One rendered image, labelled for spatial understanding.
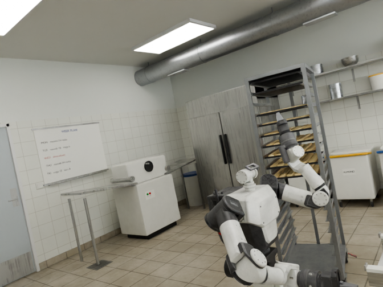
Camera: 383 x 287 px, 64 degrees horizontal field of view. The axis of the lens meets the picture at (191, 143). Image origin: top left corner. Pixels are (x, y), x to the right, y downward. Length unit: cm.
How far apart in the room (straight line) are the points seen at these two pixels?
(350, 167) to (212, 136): 215
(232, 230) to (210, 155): 413
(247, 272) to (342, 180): 371
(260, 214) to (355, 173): 340
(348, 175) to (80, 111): 421
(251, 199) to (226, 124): 371
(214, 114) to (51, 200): 286
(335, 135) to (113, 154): 375
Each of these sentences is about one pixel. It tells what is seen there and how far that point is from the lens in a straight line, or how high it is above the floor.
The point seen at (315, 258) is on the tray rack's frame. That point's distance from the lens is 315.
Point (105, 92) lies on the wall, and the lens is 580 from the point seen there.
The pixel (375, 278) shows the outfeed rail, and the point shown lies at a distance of 126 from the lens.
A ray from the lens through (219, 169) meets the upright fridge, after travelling 536.
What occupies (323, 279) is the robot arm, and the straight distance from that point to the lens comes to 142.
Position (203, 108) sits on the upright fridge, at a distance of 543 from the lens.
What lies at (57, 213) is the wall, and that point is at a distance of 509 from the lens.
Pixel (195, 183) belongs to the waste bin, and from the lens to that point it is 628.
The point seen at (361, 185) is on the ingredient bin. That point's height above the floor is 31.
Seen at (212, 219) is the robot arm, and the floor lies 105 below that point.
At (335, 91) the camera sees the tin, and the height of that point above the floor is 166.
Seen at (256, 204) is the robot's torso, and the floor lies 107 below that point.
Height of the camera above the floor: 145
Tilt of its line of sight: 2 degrees down
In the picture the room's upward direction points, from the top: 11 degrees counter-clockwise
